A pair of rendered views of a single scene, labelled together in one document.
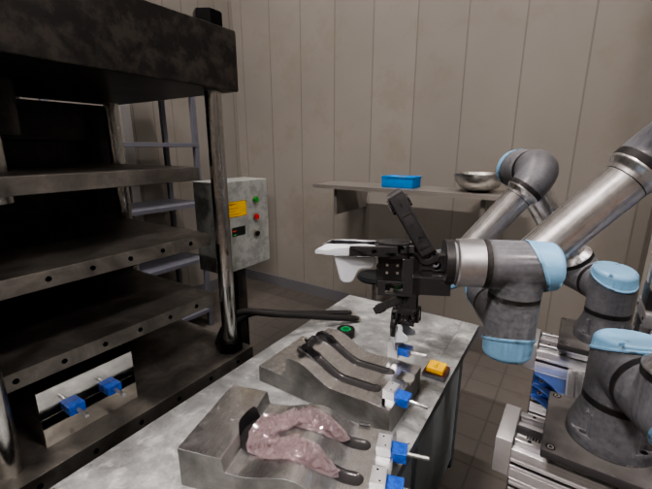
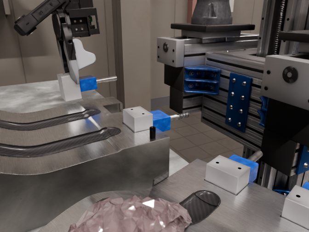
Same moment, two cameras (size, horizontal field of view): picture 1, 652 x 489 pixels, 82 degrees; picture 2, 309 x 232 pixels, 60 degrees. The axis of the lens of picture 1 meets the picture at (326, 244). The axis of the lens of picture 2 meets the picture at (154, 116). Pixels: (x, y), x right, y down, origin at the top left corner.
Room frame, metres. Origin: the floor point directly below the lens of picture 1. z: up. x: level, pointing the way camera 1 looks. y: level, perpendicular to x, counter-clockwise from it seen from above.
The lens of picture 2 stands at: (0.75, 0.19, 1.08)
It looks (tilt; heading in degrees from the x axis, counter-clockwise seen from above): 21 degrees down; 298
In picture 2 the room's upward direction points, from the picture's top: straight up
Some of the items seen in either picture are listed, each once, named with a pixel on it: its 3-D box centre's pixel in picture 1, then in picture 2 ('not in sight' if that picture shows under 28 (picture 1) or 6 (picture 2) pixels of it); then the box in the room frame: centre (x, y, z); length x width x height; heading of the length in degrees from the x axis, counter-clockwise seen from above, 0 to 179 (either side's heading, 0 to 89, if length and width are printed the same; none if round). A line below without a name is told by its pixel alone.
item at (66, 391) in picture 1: (54, 370); not in sight; (1.13, 0.93, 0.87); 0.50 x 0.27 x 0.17; 57
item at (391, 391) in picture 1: (406, 400); (160, 120); (0.95, -0.24, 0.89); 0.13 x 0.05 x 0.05; 57
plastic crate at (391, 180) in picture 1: (401, 180); not in sight; (2.95, -0.59, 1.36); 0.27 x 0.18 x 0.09; 56
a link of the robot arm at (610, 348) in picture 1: (627, 367); not in sight; (0.63, -0.57, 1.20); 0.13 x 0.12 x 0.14; 172
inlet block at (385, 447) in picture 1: (403, 453); (241, 168); (0.79, -0.20, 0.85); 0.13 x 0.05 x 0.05; 74
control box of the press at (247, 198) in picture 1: (241, 327); not in sight; (1.71, 0.43, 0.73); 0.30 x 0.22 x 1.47; 147
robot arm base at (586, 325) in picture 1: (604, 323); (212, 9); (1.05, -0.85, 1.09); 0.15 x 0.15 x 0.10
